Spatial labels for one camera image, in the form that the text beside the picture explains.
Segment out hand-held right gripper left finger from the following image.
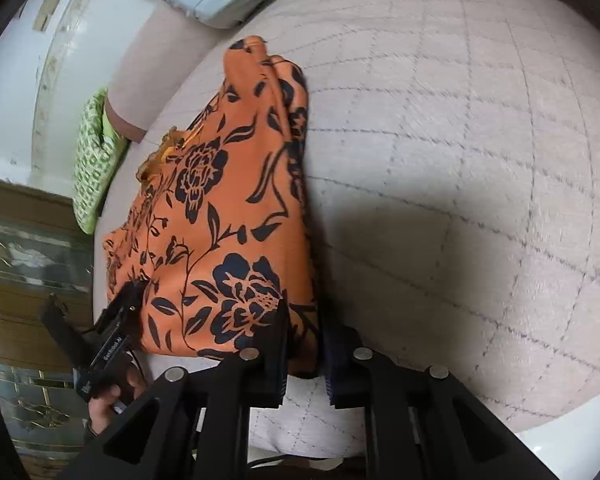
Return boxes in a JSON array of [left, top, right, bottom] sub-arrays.
[[60, 300, 293, 480]]

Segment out wooden door with glass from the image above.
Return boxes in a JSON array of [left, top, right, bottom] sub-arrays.
[[0, 176, 98, 480]]

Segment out beige wall switches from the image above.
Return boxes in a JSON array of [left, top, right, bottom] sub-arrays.
[[32, 0, 63, 31]]

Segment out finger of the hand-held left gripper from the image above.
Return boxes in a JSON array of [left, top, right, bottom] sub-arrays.
[[39, 294, 90, 372], [111, 280, 150, 322]]

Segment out orange floral shirt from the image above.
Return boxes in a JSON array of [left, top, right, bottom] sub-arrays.
[[102, 35, 327, 380]]

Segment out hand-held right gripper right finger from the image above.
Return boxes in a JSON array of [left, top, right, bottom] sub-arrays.
[[322, 325, 543, 480]]

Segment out green patterned pillow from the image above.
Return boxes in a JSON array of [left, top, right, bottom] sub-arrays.
[[72, 87, 129, 235]]

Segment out person's left hand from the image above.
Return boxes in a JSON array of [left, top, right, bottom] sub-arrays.
[[86, 355, 149, 437]]

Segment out pink bolster cushion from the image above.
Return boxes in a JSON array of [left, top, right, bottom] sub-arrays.
[[102, 0, 243, 144]]

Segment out pink quilted bed cover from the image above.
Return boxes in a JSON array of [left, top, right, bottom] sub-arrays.
[[94, 0, 600, 461]]

